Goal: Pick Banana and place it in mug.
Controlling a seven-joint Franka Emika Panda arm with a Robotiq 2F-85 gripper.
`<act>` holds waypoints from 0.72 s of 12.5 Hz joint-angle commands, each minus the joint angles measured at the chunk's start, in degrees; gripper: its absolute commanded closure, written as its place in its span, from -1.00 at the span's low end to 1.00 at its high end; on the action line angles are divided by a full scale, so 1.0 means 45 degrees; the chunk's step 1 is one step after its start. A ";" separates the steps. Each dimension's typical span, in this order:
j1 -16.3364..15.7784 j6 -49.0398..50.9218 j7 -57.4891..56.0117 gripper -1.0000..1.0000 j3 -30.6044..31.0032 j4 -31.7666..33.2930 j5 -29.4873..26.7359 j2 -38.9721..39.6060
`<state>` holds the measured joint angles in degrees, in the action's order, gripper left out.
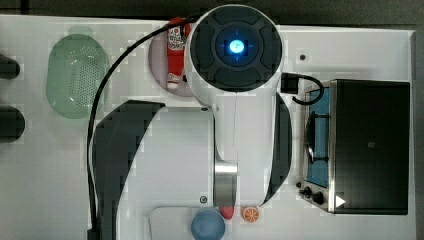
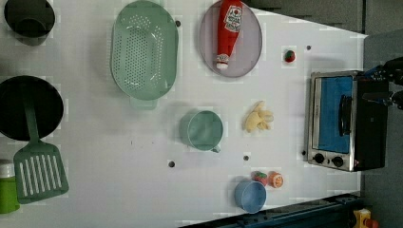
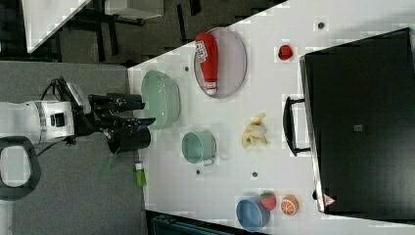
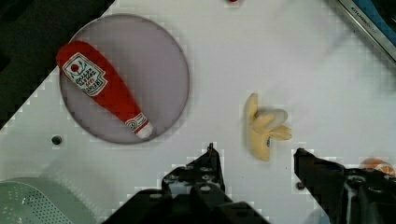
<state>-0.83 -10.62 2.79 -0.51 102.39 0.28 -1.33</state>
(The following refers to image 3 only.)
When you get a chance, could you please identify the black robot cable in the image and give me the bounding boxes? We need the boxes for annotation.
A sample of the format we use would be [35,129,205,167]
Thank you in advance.
[35,77,71,158]

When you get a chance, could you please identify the green colander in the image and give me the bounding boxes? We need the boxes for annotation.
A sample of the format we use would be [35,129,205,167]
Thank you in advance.
[141,70,180,130]

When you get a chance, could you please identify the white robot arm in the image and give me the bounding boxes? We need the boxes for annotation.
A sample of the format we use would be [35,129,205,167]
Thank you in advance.
[1,93,156,145]

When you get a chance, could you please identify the red ketchup bottle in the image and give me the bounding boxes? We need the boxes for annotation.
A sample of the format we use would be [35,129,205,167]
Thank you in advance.
[196,32,218,95]

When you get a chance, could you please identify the grey round plate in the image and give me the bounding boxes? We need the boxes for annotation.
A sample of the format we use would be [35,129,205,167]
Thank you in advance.
[194,27,247,99]

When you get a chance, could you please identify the black cup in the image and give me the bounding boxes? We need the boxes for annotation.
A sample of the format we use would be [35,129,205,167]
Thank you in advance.
[108,127,151,154]

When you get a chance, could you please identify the toy orange half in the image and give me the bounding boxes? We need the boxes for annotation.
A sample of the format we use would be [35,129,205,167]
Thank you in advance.
[281,195,300,215]

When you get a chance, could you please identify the black toaster oven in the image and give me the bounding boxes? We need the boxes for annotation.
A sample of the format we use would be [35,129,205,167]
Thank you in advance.
[299,27,415,224]

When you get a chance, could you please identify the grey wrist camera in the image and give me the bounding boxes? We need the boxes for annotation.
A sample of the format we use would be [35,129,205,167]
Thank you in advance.
[67,82,91,114]

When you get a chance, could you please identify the large toy strawberry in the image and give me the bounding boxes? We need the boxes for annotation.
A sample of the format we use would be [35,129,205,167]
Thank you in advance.
[260,192,277,211]

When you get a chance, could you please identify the peeled toy banana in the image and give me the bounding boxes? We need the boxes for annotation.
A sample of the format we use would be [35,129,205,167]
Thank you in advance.
[242,113,267,149]

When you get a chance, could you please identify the green bottle white cap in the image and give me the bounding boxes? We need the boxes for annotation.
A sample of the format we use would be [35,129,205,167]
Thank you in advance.
[135,162,147,186]

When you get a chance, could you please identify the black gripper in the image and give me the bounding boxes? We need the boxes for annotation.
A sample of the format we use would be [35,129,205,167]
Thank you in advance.
[74,93,156,141]

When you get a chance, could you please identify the blue cup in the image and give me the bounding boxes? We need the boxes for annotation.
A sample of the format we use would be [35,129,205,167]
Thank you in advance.
[236,196,270,232]

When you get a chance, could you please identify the green slotted spatula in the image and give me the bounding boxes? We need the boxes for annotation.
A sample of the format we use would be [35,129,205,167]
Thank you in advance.
[99,157,114,180]

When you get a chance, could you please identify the small red toy strawberry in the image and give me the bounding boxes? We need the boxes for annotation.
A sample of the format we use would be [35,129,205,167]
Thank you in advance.
[278,45,294,61]

